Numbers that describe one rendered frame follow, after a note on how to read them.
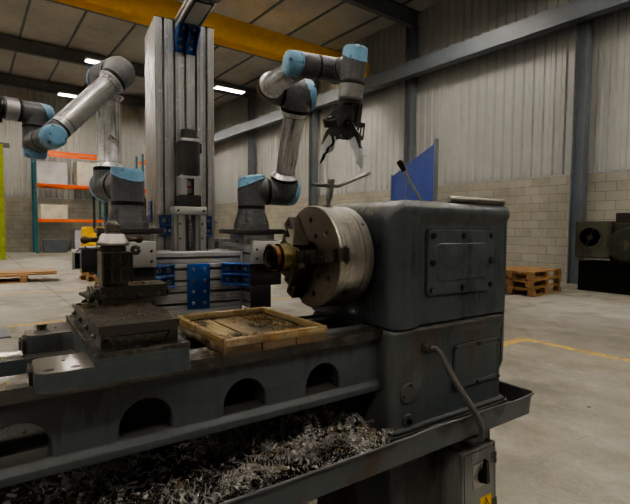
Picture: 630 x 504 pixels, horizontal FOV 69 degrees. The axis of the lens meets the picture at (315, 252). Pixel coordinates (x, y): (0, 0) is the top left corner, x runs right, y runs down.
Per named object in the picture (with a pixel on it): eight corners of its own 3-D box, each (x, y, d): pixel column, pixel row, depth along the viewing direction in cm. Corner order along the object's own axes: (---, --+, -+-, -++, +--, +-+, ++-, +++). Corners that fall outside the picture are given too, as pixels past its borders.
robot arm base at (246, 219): (228, 228, 200) (228, 205, 200) (261, 228, 207) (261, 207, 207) (240, 228, 187) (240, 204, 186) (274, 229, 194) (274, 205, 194)
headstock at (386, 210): (415, 296, 206) (417, 209, 204) (513, 313, 167) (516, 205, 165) (305, 308, 172) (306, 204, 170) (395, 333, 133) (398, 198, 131)
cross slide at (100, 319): (132, 309, 135) (132, 293, 134) (180, 339, 99) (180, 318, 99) (68, 315, 125) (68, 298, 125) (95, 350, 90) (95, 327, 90)
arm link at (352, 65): (360, 51, 142) (374, 46, 134) (356, 88, 144) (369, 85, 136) (337, 46, 139) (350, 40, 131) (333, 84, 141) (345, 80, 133)
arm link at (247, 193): (234, 206, 200) (234, 174, 199) (264, 206, 205) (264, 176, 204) (241, 204, 189) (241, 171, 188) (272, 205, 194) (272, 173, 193)
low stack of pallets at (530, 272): (518, 286, 940) (519, 265, 937) (562, 291, 874) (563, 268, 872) (486, 291, 860) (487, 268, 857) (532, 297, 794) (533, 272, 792)
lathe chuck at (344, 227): (302, 288, 162) (311, 200, 156) (358, 319, 137) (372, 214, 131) (280, 290, 157) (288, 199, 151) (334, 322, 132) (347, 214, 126)
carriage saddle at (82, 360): (139, 328, 136) (139, 308, 136) (194, 368, 98) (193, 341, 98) (19, 341, 119) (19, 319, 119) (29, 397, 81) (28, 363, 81)
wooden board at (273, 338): (264, 318, 154) (264, 306, 154) (327, 340, 124) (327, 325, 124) (175, 328, 137) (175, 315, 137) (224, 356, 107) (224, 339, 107)
